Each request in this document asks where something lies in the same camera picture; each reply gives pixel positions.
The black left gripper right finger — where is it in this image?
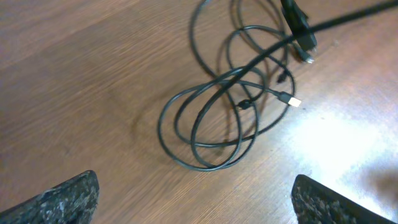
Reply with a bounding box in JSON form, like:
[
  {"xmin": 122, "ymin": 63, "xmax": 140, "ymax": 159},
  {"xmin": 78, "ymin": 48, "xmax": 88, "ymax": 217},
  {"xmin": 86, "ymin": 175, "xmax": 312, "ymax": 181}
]
[{"xmin": 290, "ymin": 174, "xmax": 395, "ymax": 224}]

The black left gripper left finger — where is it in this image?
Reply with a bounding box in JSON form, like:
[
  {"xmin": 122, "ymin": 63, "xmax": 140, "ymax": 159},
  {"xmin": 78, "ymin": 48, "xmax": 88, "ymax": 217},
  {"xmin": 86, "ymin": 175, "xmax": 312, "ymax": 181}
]
[{"xmin": 1, "ymin": 170, "xmax": 100, "ymax": 224}]

